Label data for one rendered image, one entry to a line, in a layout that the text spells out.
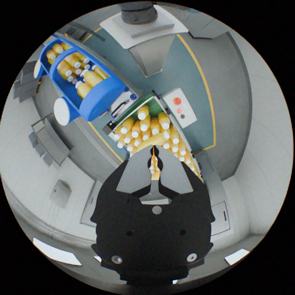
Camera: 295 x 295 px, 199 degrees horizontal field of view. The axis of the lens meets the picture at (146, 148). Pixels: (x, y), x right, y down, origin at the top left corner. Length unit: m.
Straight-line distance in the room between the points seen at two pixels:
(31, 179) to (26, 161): 0.61
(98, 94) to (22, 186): 3.67
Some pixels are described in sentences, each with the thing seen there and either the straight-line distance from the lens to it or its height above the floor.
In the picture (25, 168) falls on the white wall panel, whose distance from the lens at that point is 3.76.
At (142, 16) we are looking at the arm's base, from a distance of 0.47.
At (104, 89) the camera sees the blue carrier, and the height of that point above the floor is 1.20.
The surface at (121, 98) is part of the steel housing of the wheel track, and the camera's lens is 0.64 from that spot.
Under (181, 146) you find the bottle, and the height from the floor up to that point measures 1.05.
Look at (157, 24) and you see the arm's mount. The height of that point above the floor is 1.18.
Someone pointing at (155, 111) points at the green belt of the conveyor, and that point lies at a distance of 0.65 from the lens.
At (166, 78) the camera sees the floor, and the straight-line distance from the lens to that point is 1.56.
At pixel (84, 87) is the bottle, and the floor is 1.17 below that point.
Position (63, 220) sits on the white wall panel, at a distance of 3.81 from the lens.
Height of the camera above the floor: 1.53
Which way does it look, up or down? 51 degrees down
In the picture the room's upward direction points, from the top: 173 degrees counter-clockwise
